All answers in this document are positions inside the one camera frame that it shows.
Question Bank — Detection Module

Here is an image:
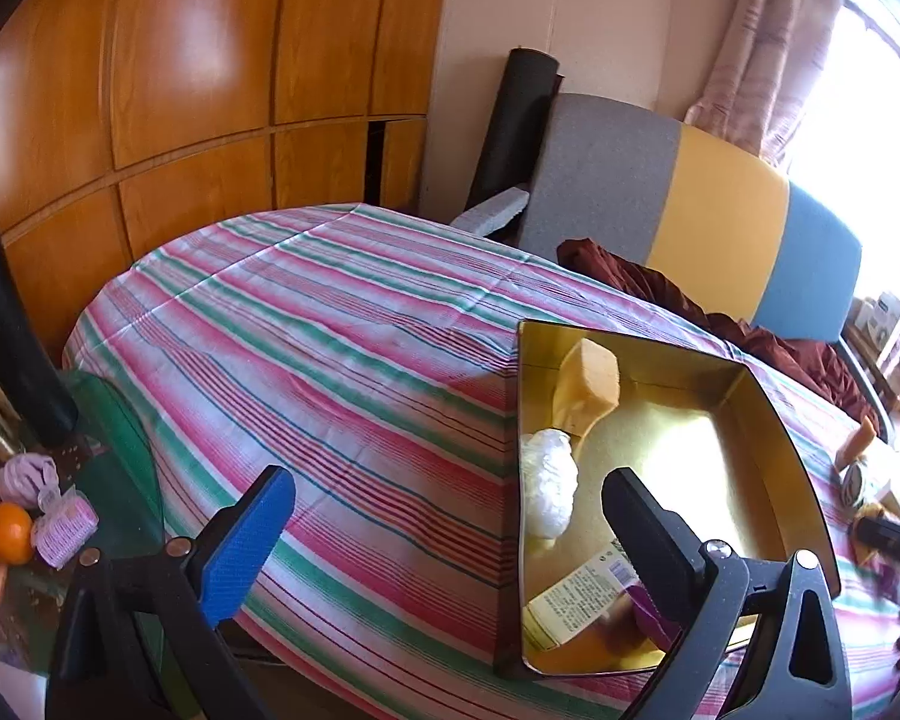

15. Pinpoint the clear plastic bag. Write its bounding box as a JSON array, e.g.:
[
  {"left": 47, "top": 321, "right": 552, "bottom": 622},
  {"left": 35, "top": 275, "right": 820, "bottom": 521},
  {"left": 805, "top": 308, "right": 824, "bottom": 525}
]
[{"left": 520, "top": 429, "right": 578, "bottom": 539}]

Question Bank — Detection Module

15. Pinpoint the orange sponge block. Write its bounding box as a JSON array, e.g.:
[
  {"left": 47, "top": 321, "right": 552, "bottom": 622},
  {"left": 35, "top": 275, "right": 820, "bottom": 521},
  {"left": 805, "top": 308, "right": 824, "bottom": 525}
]
[{"left": 834, "top": 416, "right": 877, "bottom": 473}]

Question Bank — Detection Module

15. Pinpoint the gold tin box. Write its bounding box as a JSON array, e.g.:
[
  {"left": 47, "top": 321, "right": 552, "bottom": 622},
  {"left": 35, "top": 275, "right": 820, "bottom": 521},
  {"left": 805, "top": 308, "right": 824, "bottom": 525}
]
[{"left": 494, "top": 320, "right": 841, "bottom": 679}]

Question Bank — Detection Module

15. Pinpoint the yellow label packet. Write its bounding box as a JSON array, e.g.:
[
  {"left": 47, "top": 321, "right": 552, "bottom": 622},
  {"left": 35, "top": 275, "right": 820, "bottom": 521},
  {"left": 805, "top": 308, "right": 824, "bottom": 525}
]
[{"left": 521, "top": 541, "right": 639, "bottom": 652}]

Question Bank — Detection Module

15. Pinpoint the pink patterned pouch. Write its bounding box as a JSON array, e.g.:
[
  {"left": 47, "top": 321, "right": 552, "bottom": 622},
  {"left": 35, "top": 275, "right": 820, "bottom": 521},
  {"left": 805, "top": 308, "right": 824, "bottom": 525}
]
[{"left": 32, "top": 489, "right": 98, "bottom": 571}]

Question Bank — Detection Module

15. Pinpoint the dark red blanket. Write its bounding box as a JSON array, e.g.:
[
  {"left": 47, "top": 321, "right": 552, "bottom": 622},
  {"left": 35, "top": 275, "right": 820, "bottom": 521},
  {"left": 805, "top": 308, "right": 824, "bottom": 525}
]
[{"left": 556, "top": 239, "right": 878, "bottom": 426}]

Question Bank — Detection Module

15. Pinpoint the orange fruit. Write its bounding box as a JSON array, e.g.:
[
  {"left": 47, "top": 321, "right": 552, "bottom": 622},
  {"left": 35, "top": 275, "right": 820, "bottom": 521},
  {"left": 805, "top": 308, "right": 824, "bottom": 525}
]
[{"left": 0, "top": 502, "right": 34, "bottom": 566}]

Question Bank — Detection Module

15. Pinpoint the white box on desk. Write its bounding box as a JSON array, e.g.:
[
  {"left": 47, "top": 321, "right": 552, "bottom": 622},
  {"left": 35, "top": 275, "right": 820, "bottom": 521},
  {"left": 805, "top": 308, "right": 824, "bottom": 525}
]
[{"left": 854, "top": 293, "right": 900, "bottom": 351}]

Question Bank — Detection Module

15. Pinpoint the striped bed sheet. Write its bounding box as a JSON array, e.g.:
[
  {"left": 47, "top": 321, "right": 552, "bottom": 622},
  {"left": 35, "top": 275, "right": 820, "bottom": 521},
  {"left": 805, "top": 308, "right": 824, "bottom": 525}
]
[{"left": 61, "top": 203, "right": 900, "bottom": 720}]

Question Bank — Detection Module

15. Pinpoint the black rolled mat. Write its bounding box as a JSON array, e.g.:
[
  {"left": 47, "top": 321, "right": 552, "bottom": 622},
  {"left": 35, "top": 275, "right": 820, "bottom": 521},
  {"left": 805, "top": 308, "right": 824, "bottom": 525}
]
[{"left": 464, "top": 47, "right": 562, "bottom": 210}]

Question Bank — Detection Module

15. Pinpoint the wooden wardrobe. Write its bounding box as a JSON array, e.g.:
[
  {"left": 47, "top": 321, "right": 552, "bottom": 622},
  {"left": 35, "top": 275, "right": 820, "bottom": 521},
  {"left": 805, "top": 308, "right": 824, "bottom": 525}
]
[{"left": 0, "top": 0, "right": 442, "bottom": 355}]

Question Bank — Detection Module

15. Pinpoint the pink floral curtain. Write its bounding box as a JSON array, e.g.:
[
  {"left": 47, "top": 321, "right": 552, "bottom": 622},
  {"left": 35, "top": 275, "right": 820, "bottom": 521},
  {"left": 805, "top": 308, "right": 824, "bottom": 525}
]
[{"left": 685, "top": 0, "right": 842, "bottom": 167}]

